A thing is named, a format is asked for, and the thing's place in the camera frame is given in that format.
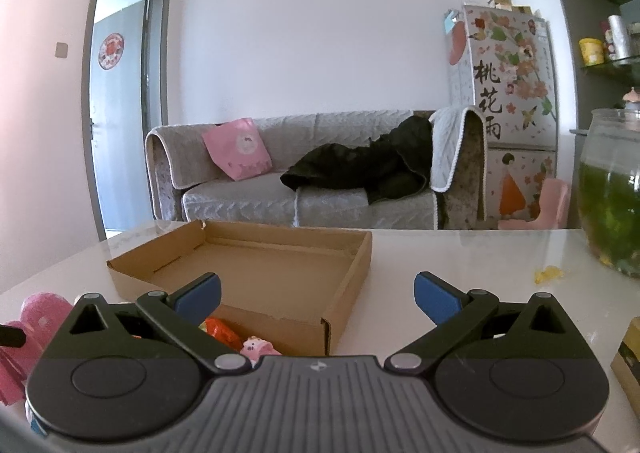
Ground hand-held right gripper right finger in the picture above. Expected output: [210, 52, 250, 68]
[384, 271, 596, 376]

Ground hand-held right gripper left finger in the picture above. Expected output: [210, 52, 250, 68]
[42, 272, 252, 376]

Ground brown cardboard box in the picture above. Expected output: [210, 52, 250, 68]
[106, 220, 373, 356]

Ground white desktop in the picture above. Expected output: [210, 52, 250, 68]
[0, 228, 640, 434]

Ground grey covered sofa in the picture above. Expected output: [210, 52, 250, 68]
[145, 106, 491, 231]

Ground pink plastic chair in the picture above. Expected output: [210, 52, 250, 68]
[497, 178, 571, 231]

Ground pink cushion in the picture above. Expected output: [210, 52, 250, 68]
[201, 117, 273, 181]

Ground dark clothing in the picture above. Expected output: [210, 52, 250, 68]
[280, 116, 433, 206]

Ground grey door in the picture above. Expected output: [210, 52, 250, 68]
[90, 0, 151, 230]

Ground glass fish bowl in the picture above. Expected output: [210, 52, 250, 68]
[577, 108, 640, 279]

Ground yellow green box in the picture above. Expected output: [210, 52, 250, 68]
[610, 315, 640, 409]

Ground pink orange hanging fan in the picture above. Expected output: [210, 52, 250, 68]
[446, 27, 467, 67]

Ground round red door decoration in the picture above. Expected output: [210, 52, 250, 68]
[97, 32, 125, 70]

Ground floral covered refrigerator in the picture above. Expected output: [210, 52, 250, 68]
[442, 3, 561, 231]

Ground yellow jar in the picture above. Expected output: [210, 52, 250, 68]
[578, 37, 606, 66]

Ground tan carton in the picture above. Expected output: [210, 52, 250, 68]
[487, 0, 533, 15]

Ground grey shelf cabinet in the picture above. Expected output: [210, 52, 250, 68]
[542, 0, 640, 134]

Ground silver canister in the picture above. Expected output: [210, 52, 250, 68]
[607, 14, 632, 59]

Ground grey door frame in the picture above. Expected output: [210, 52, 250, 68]
[82, 0, 172, 241]

